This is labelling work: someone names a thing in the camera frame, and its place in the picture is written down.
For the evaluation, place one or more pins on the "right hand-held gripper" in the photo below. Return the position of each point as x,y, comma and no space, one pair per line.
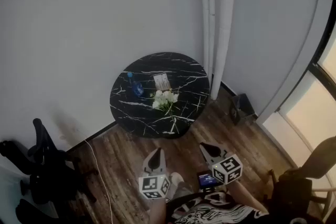
227,169

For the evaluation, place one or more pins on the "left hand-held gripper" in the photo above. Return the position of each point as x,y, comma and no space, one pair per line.
153,186

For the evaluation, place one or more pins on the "small wooden box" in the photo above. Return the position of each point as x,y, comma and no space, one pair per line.
161,82

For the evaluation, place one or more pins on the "person's left forearm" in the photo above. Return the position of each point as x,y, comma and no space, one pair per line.
158,211

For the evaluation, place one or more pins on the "person's right forearm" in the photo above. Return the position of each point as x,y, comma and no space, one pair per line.
244,195

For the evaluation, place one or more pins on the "round black marble table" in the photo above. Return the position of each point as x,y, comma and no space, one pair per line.
136,112

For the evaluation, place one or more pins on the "small black screen device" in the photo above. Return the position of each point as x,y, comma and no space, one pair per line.
207,179

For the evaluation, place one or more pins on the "grey shoe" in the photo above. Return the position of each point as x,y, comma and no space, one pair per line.
176,182

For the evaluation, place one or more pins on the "black floor bin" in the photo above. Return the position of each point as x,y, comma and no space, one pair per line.
242,108

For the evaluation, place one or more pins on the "black printed shirt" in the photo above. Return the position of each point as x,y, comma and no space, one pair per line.
210,209

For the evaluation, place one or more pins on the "white flower bouquet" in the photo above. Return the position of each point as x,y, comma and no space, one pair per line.
164,98

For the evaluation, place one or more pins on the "blue plastic bottle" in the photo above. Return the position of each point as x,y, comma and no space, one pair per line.
137,88

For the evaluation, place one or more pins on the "bright window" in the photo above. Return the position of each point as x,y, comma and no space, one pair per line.
309,112

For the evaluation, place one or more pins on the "black office chair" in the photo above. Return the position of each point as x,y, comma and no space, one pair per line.
50,178

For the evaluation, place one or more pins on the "wooden chair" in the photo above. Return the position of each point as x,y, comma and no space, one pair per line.
323,154

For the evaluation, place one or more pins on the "thick white pipe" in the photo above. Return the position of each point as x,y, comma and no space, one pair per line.
223,34

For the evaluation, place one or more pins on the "thin white pipe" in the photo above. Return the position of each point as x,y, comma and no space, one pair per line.
203,8
211,21

